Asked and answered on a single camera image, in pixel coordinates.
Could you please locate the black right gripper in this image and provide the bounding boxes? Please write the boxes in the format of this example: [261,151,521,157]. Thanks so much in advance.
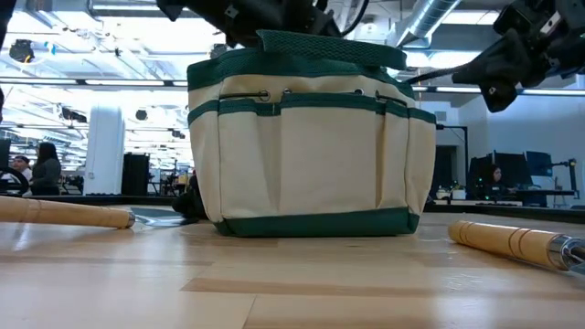
[452,0,585,113]

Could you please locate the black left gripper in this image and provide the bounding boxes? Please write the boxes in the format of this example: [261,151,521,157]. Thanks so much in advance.
[154,0,343,48]

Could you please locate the cream and green gardening bag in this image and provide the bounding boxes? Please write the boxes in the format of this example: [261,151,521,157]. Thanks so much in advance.
[186,29,438,238]

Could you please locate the wooden-handled garden trowel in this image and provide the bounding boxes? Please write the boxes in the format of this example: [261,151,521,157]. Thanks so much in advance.
[0,195,200,230]

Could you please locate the ceiling light strip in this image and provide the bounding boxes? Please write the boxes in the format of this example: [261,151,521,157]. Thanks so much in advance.
[0,78,585,97]

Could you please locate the background dark monitors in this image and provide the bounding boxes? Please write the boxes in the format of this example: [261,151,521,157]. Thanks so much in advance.
[468,150,555,198]

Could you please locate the person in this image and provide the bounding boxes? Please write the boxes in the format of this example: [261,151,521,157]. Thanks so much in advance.
[483,164,516,201]
[11,154,34,185]
[29,141,63,196]

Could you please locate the white pillar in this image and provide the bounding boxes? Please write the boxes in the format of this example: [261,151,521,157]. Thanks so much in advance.
[82,104,127,196]

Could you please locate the black cabinet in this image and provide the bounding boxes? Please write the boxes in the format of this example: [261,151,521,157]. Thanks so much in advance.
[121,153,151,197]

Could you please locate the black curved tube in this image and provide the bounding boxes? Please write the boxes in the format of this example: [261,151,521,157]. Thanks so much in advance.
[0,166,31,197]

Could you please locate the silver ceiling duct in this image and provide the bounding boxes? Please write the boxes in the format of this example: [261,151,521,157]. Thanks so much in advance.
[395,0,463,48]

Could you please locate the black rack frame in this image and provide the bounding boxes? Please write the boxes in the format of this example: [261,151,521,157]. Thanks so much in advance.
[435,123,470,202]

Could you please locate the black ceiling cord reel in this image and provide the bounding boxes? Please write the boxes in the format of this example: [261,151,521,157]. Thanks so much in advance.
[8,38,36,64]

